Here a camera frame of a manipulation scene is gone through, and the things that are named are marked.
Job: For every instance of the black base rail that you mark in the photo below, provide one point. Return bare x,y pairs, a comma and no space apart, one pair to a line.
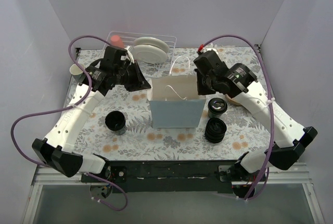
177,176

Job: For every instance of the light blue paper bag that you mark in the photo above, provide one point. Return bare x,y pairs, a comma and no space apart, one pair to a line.
174,101

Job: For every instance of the pink plastic cup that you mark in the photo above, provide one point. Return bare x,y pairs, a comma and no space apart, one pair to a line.
116,41

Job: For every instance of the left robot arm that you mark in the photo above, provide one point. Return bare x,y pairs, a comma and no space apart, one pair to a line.
56,148

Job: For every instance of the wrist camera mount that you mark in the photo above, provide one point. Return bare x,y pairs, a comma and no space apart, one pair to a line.
129,56
202,49

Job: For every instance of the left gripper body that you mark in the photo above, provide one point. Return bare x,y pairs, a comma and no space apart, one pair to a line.
136,76

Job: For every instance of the brown cardboard cup carrier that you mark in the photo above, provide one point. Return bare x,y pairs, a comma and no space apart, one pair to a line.
232,101

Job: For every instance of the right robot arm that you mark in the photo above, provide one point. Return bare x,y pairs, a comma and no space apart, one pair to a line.
290,139

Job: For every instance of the rear white plate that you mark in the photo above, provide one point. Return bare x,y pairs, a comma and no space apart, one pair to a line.
153,42

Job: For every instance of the stack of black lids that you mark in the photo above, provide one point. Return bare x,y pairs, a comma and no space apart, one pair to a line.
215,130

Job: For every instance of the white wire dish rack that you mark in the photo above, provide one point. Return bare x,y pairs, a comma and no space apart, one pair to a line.
150,69

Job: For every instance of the white plate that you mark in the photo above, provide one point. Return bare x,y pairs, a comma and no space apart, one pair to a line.
149,54
153,42

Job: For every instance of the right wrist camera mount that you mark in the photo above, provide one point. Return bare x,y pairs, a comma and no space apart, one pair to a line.
202,49

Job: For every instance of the small white mug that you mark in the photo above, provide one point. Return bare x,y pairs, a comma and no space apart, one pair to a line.
76,72

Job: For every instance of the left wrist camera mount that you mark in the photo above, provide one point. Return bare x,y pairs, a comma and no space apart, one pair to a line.
129,56

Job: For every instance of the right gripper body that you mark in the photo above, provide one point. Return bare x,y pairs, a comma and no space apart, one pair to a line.
202,84

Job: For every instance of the black coffee lid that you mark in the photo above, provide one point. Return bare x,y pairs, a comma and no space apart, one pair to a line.
217,105

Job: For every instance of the dark coffee cup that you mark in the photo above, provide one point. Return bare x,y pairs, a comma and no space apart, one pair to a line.
116,122
210,114

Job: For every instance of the front white plate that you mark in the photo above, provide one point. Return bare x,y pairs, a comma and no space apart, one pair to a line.
149,54

